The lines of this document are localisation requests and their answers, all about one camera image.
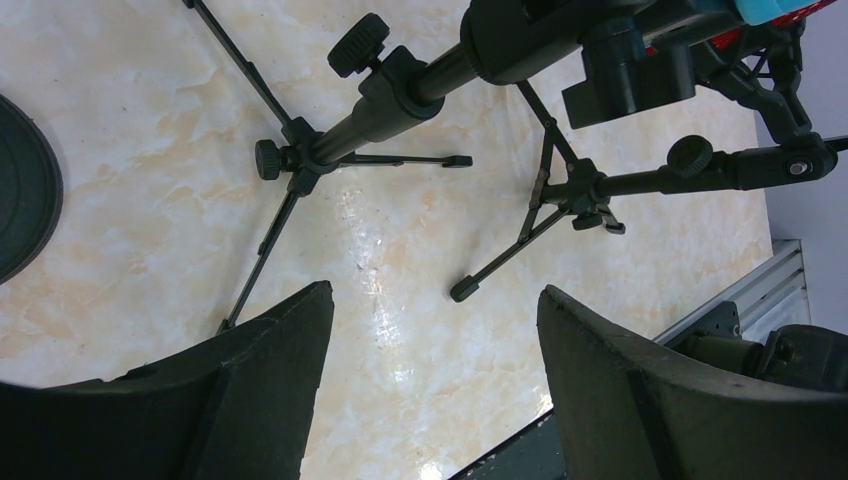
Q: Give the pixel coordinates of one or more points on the blue toy microphone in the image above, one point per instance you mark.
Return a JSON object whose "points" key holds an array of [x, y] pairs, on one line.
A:
{"points": [[755, 12]]}

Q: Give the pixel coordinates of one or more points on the black tripod shock-mount stand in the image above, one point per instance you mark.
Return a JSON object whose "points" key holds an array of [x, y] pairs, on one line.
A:
{"points": [[761, 71]]}

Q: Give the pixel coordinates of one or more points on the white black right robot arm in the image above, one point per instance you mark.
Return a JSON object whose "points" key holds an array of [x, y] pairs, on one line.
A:
{"points": [[802, 356]]}

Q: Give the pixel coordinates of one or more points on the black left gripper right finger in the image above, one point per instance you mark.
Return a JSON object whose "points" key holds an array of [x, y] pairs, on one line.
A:
{"points": [[627, 407]]}

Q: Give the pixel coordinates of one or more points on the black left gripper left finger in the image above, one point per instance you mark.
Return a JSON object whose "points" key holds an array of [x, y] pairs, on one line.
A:
{"points": [[236, 406]]}

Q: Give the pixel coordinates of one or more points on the red glitter microphone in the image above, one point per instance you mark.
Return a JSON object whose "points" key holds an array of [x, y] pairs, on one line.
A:
{"points": [[669, 23]]}

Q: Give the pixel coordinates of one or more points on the black tripod clip mic stand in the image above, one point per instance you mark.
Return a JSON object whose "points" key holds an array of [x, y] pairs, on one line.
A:
{"points": [[502, 43]]}

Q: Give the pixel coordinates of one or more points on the black round-base mic stand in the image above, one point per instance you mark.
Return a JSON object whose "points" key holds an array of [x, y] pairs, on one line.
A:
{"points": [[31, 190]]}

